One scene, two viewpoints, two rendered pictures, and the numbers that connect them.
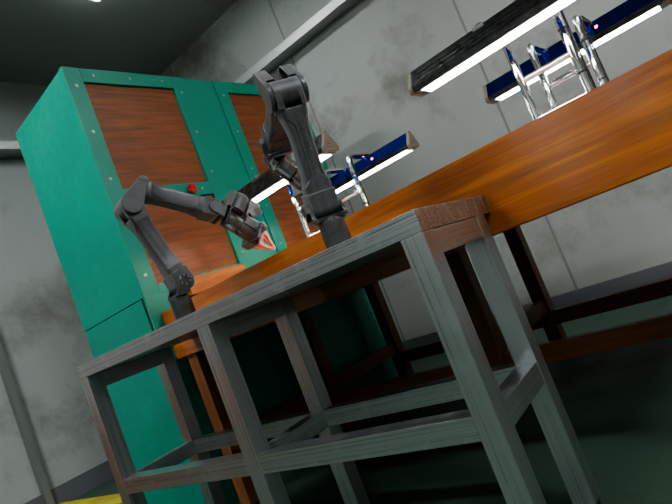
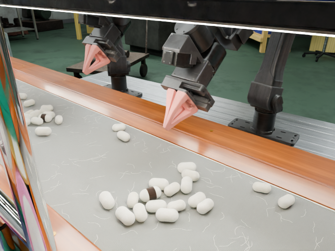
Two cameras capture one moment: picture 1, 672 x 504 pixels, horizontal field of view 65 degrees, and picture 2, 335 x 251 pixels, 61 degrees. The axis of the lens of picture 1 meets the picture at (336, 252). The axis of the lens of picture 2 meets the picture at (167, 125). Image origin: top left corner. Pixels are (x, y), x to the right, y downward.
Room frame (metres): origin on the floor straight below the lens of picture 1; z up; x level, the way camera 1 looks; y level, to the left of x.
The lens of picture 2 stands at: (2.31, 0.20, 1.07)
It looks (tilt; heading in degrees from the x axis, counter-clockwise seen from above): 26 degrees down; 181
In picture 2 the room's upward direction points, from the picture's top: straight up
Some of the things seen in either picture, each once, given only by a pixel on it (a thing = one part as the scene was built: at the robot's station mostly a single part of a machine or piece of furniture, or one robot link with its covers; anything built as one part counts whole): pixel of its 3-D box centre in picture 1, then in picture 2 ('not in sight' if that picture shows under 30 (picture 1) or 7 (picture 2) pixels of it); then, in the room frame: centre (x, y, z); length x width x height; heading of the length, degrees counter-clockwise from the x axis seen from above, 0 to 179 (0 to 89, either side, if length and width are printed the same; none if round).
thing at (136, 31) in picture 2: not in sight; (162, 27); (-3.07, 0.03, 0.39); 1.14 x 0.97 x 0.79; 140
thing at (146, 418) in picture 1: (268, 358); not in sight; (2.66, 0.51, 0.42); 1.36 x 0.55 x 0.84; 141
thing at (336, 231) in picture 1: (336, 236); (118, 83); (1.20, -0.01, 0.71); 0.20 x 0.07 x 0.08; 55
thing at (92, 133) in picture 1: (205, 192); not in sight; (2.66, 0.51, 1.31); 1.36 x 0.55 x 0.95; 141
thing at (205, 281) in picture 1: (215, 280); not in sight; (2.18, 0.50, 0.83); 0.30 x 0.06 x 0.07; 141
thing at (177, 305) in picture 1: (183, 309); (263, 120); (1.55, 0.47, 0.71); 0.20 x 0.07 x 0.08; 55
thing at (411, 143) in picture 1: (358, 170); not in sight; (2.38, -0.23, 1.08); 0.62 x 0.08 x 0.07; 51
